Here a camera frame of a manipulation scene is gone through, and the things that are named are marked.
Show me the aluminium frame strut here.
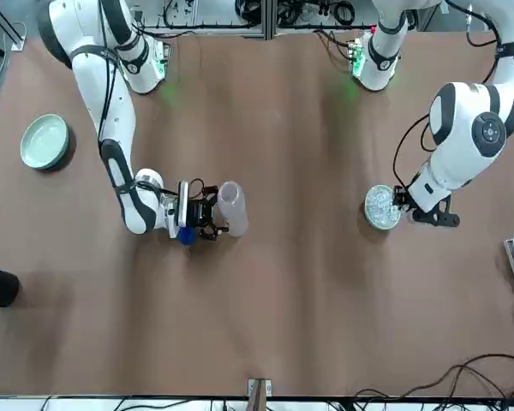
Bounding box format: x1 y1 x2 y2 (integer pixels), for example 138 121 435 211
0 0 27 51

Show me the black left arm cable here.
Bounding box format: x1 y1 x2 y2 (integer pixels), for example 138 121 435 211
392 0 505 189

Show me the empty pale green bowl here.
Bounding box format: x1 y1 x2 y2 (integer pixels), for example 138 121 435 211
19 113 71 171

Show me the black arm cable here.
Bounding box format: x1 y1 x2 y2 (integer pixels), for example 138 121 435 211
94 0 206 202
392 0 505 189

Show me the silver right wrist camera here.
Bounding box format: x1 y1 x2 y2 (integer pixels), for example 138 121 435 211
176 179 193 229

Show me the aluminium camera post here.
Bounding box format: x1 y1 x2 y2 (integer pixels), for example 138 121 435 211
247 378 272 411

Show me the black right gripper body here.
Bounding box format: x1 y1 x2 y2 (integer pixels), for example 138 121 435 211
189 198 216 229

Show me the black loose cable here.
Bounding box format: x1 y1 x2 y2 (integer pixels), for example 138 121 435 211
354 353 514 402

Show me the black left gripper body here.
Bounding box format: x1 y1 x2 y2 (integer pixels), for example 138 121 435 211
392 183 412 212

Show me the black cylindrical object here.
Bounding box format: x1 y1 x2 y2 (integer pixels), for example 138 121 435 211
0 265 21 307

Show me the bowl of ice cubes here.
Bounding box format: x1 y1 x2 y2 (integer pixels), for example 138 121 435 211
363 183 403 231

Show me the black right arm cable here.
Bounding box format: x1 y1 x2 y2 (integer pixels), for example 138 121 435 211
94 0 206 202

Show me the tall transparent plastic bottle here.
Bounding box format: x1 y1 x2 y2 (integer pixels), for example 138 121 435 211
216 181 248 239

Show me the aluminium frame post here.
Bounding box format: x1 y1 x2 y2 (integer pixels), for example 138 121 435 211
259 0 279 40

